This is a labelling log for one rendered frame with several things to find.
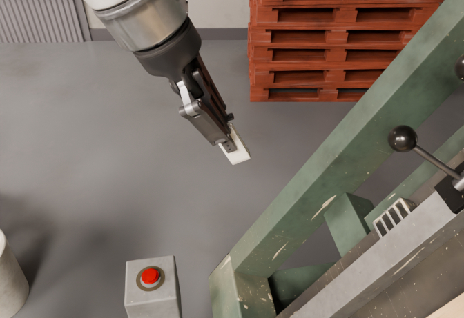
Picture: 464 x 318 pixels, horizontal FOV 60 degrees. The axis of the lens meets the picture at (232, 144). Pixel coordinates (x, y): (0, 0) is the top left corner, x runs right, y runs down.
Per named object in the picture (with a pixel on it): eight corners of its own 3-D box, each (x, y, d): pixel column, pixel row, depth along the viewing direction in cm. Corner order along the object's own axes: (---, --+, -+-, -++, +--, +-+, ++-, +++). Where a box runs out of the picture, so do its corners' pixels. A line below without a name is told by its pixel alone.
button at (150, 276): (142, 273, 97) (141, 268, 96) (159, 271, 98) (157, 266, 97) (142, 288, 94) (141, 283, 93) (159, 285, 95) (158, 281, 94)
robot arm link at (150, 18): (168, -53, 43) (194, -4, 47) (97, -15, 46) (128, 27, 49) (164, -17, 37) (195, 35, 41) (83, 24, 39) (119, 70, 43)
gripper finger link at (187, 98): (184, 56, 47) (183, 82, 43) (204, 89, 50) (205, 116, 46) (166, 64, 47) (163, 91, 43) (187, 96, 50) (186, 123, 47)
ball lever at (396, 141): (457, 187, 58) (380, 135, 57) (478, 169, 56) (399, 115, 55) (463, 202, 54) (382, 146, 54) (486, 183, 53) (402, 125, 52)
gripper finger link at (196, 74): (197, 64, 48) (197, 71, 47) (235, 127, 55) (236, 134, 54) (168, 76, 49) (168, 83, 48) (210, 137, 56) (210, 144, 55)
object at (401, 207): (383, 226, 71) (371, 223, 69) (412, 201, 67) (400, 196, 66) (394, 245, 68) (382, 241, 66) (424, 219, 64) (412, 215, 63)
